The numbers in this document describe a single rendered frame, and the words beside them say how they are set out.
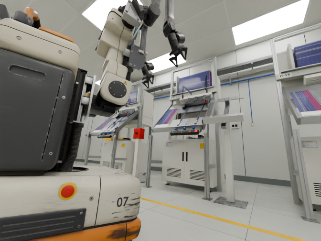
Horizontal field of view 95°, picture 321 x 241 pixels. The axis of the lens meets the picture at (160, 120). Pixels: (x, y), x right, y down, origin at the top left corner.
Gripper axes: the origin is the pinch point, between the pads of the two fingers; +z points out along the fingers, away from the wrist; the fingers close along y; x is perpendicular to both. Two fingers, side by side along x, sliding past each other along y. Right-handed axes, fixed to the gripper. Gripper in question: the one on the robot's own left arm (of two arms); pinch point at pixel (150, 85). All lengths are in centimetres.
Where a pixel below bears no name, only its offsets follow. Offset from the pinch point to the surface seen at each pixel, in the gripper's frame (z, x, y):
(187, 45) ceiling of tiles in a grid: -120, -209, 129
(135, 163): 79, 9, 99
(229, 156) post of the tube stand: 88, -47, -17
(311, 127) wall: 129, -267, -12
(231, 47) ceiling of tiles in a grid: -79, -293, 80
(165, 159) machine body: 86, -25, 73
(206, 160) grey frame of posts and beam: 86, -32, -1
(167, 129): 46, -27, 41
